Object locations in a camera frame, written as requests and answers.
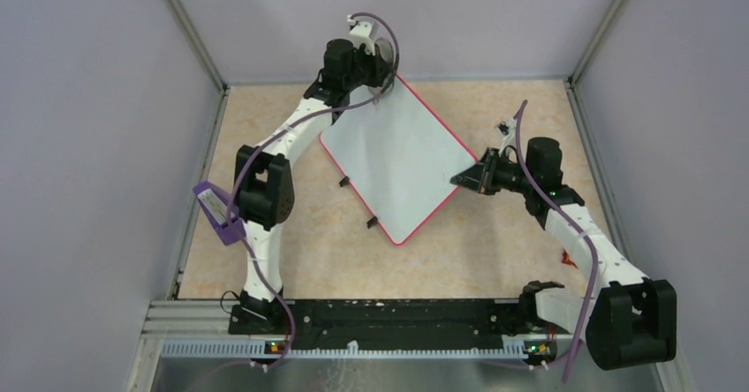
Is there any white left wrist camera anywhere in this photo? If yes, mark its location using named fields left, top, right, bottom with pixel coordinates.
left=347, top=17, right=376, bottom=56

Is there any purple box holder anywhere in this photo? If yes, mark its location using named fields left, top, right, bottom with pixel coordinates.
left=192, top=181, right=246, bottom=246

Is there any silver mesh eraser sponge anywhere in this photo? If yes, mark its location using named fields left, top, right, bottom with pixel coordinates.
left=370, top=37, right=395, bottom=101

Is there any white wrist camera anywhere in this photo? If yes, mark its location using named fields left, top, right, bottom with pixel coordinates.
left=496, top=117, right=517, bottom=149
left=347, top=17, right=376, bottom=56

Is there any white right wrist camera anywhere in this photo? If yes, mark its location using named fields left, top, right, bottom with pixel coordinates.
left=496, top=117, right=517, bottom=149

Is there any red toy block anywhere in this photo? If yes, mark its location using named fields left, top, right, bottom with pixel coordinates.
left=561, top=250, right=578, bottom=268

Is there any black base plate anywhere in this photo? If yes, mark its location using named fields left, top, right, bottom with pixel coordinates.
left=228, top=298, right=562, bottom=351

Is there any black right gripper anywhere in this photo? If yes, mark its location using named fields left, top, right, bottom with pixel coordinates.
left=451, top=148, right=534, bottom=196

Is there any pink-framed whiteboard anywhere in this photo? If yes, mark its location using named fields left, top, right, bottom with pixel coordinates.
left=319, top=77, right=478, bottom=245

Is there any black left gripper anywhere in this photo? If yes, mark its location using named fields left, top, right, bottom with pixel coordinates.
left=344, top=42, right=392, bottom=92

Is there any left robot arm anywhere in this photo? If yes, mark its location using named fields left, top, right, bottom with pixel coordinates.
left=231, top=38, right=399, bottom=333

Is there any aluminium frame rail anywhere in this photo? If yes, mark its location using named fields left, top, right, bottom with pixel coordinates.
left=125, top=295, right=698, bottom=392

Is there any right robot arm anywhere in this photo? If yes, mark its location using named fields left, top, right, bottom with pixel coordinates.
left=450, top=137, right=677, bottom=370

